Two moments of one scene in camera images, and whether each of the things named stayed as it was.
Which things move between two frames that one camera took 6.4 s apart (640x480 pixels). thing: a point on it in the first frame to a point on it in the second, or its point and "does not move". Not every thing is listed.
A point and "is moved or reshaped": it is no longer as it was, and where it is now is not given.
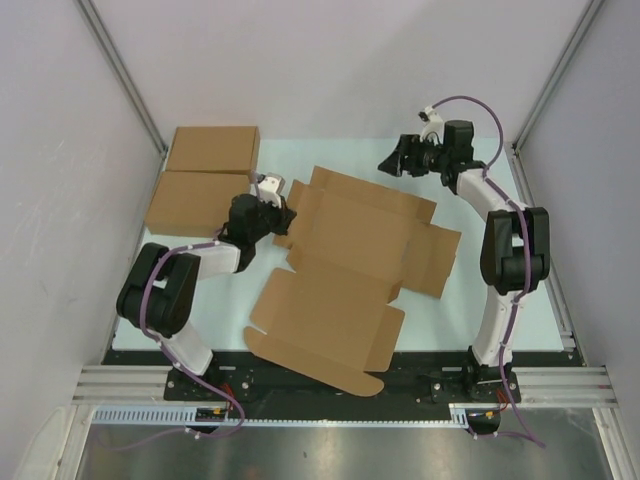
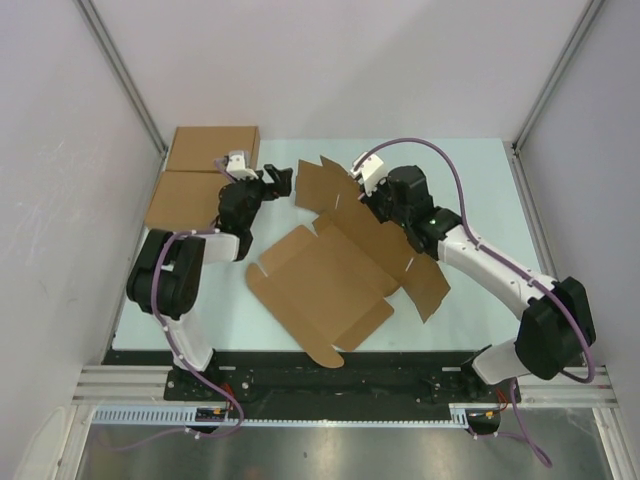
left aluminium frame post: x=102 y=31 does not move
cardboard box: x=195 y=202 does not move
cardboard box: x=221 y=149 does not move
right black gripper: x=408 y=146 to x=371 y=200
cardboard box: x=352 y=245 is moved or reshaped
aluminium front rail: x=539 y=386 does not move
